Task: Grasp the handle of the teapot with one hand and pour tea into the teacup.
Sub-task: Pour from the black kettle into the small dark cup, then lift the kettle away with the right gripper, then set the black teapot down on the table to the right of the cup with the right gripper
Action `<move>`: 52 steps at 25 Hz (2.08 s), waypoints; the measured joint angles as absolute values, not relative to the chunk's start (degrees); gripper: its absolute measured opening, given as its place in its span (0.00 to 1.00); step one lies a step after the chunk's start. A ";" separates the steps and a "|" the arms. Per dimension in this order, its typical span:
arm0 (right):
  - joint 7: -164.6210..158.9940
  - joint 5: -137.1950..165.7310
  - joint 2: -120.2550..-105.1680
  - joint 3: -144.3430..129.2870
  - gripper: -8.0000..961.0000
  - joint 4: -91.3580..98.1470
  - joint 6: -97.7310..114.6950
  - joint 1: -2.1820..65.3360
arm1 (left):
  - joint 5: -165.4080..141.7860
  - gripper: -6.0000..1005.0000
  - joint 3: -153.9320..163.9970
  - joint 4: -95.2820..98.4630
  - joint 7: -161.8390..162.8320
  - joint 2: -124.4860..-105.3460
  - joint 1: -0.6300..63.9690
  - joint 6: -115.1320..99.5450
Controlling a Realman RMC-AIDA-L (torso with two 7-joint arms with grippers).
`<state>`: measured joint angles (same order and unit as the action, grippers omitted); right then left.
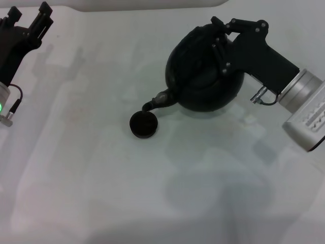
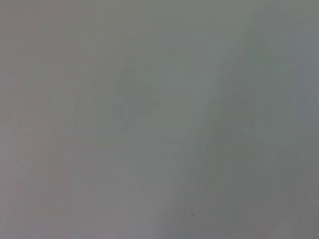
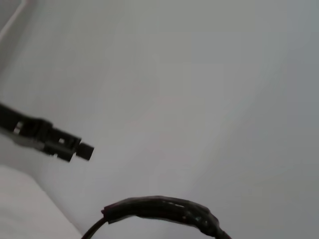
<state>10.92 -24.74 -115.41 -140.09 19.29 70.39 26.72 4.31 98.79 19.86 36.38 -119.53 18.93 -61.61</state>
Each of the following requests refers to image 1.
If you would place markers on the black round teapot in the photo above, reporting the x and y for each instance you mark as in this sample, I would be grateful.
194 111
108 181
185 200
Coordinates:
200 86

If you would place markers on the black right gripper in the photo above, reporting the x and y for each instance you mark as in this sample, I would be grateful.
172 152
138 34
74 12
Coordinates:
259 58

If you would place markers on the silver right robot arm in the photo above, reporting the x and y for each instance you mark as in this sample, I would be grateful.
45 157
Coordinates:
304 106

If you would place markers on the black teacup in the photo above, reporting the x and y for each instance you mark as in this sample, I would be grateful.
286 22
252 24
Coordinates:
143 125

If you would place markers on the white rounded background panel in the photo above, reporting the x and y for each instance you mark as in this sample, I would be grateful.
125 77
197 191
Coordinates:
152 4

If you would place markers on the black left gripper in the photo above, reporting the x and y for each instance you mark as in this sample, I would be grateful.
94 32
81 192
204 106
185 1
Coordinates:
15 45

